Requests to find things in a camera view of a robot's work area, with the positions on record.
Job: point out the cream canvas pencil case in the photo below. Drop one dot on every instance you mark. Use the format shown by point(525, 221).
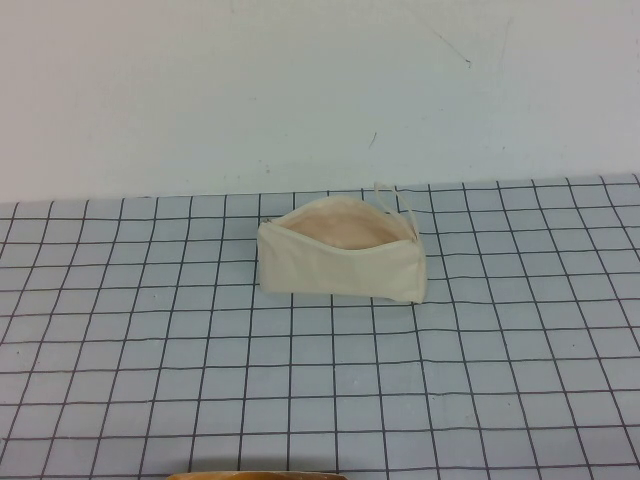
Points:
point(340, 270)

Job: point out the grey grid-patterned table mat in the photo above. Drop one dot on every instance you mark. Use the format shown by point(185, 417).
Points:
point(450, 375)

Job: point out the orange-brown curved object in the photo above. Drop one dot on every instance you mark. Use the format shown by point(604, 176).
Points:
point(255, 476)

